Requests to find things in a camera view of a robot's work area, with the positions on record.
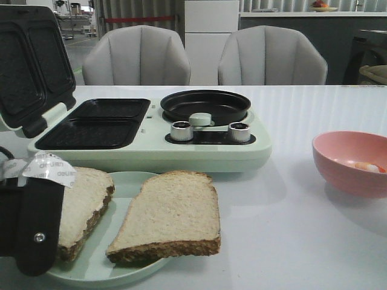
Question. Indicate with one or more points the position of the breakfast maker hinged lid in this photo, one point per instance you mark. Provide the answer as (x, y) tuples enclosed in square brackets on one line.
[(36, 74)]

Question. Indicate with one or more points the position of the mint green round plate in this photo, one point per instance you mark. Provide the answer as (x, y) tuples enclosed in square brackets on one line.
[(91, 268)]

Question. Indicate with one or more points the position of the left silver control knob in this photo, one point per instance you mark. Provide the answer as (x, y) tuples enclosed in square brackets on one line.
[(181, 131)]

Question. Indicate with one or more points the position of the black round frying pan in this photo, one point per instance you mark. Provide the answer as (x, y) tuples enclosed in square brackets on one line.
[(223, 106)]

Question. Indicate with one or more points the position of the pink bowl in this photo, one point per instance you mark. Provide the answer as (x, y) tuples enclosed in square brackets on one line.
[(336, 152)]

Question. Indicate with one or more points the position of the bread slice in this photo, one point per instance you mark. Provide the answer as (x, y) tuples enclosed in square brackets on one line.
[(175, 214), (83, 206)]

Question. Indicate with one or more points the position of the left grey upholstered chair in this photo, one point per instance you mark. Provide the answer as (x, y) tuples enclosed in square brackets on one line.
[(138, 55)]

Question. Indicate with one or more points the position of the white cabinet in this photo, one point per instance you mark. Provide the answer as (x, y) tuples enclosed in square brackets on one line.
[(208, 24)]

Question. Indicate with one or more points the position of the right grey upholstered chair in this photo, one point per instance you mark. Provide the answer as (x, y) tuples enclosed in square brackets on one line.
[(268, 55)]

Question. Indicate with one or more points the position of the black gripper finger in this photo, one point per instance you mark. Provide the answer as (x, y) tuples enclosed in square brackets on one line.
[(47, 177)]

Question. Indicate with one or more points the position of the fruit plate on counter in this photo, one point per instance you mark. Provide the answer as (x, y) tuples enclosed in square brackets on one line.
[(321, 6)]

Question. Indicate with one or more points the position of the grey upholstered chair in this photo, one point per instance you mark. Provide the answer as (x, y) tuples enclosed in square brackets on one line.
[(268, 55), (138, 55)]

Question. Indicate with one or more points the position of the silver control knob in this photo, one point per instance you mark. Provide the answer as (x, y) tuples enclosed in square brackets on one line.
[(181, 131), (238, 132)]

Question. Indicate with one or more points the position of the right silver control knob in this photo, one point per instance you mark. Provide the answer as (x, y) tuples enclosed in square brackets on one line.
[(238, 132)]

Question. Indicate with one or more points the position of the cooked shrimp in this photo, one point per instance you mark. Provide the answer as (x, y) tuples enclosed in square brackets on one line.
[(369, 167)]

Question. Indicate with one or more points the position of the mint green breakfast maker base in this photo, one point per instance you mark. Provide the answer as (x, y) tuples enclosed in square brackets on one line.
[(117, 134)]

